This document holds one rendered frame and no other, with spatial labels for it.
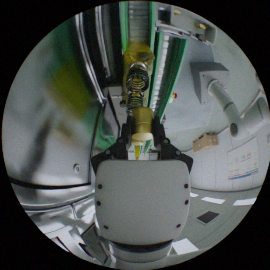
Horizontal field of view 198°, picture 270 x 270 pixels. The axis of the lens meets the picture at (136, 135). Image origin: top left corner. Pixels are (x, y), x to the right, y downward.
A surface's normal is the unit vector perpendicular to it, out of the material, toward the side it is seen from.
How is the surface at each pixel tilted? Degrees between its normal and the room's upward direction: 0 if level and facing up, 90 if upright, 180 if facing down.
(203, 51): 0
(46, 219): 90
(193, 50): 0
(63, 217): 90
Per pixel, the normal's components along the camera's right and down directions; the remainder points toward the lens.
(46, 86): 1.00, 0.02
